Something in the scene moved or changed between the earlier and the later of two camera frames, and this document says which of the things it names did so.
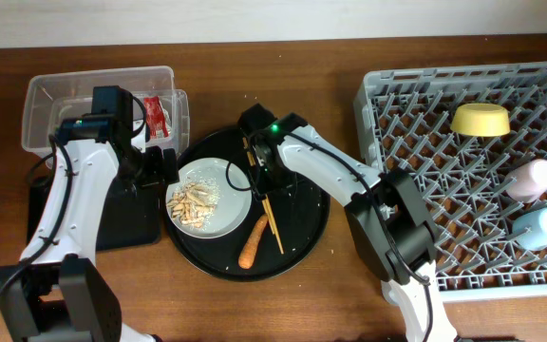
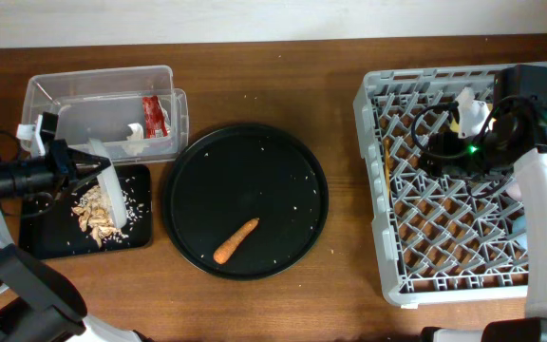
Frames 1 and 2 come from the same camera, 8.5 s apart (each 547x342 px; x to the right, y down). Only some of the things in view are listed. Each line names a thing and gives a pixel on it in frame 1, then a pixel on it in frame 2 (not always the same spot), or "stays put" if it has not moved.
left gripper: x=158 y=175 to x=66 y=160
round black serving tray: x=252 y=252 stays put
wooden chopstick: x=266 y=203 to x=386 y=149
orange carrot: x=246 y=254 to x=221 y=255
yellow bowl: x=480 y=120 stays put
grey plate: x=233 y=206 to x=110 y=188
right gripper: x=260 y=182 to x=436 y=165
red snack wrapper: x=156 y=117 stays put
